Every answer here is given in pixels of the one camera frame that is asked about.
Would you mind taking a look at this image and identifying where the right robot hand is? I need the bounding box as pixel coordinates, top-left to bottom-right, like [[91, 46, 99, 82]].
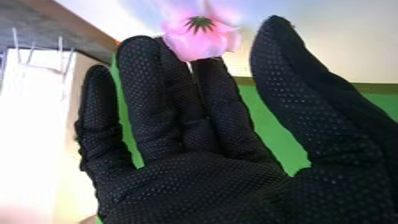
[[74, 14, 398, 224]]

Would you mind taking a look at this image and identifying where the pink flower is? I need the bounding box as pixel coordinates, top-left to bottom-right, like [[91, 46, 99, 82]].
[[161, 0, 246, 63]]

